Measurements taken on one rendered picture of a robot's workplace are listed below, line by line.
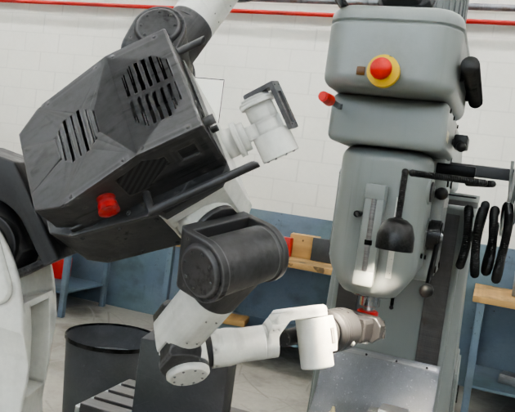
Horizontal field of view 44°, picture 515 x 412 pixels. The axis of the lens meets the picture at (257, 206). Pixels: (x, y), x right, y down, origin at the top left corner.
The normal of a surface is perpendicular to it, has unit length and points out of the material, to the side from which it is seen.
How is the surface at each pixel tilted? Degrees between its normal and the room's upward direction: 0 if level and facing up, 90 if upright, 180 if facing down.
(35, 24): 90
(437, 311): 90
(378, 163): 90
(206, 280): 102
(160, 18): 62
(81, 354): 94
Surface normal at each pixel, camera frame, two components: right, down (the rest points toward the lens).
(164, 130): -0.26, -0.43
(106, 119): -0.48, -0.29
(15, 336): -0.17, 0.44
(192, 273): -0.69, 0.15
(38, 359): -0.05, 0.04
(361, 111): -0.34, 0.00
